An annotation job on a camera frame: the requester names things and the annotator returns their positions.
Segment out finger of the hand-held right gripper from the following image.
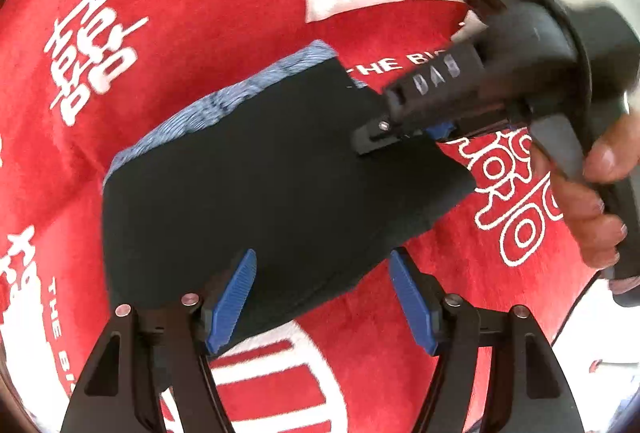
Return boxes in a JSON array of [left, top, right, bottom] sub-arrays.
[[352, 115, 456, 157]]

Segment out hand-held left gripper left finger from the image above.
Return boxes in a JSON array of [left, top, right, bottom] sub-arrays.
[[60, 249, 259, 433]]

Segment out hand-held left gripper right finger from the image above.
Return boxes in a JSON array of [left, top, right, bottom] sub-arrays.
[[389, 249, 574, 433]]

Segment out black pants with blue waistband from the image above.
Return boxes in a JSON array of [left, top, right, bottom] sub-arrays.
[[102, 39, 476, 357]]

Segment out person's right hand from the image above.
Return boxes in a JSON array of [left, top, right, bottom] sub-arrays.
[[550, 103, 640, 270]]

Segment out red printed blanket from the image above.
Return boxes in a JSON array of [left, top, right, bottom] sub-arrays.
[[0, 0, 601, 433]]

